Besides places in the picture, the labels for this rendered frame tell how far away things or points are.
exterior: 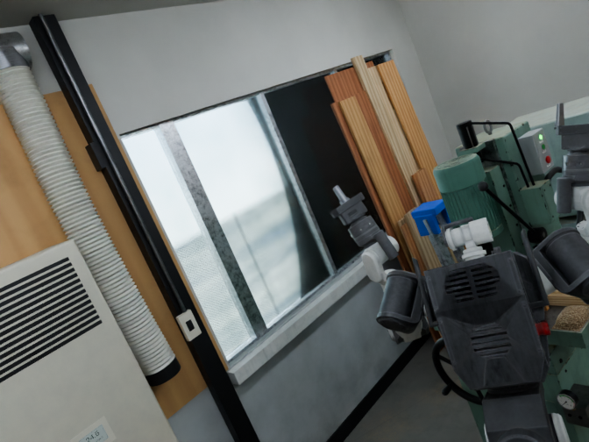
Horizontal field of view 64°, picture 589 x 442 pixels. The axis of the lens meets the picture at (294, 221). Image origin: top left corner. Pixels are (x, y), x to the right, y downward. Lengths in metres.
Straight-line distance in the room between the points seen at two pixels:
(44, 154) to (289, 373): 1.71
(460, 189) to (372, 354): 1.78
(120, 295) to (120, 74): 1.07
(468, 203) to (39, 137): 1.66
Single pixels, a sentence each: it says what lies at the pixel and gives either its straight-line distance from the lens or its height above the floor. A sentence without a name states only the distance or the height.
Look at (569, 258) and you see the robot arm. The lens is 1.27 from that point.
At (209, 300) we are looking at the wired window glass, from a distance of 2.56.
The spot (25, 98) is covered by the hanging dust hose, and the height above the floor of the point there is 2.36.
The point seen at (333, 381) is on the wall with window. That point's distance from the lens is 3.07.
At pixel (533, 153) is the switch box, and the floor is 1.41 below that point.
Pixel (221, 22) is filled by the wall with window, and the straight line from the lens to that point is 2.97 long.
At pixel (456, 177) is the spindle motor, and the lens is 1.81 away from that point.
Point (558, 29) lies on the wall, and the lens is 4.05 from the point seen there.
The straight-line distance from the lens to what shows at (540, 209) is 2.02.
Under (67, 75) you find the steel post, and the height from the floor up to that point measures 2.43.
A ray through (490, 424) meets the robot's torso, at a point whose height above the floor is 1.08.
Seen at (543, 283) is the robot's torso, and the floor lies 1.28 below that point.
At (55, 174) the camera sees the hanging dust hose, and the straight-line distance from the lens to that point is 2.08.
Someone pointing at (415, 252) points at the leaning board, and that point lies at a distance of 3.30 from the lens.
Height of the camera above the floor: 1.84
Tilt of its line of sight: 10 degrees down
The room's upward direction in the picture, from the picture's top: 23 degrees counter-clockwise
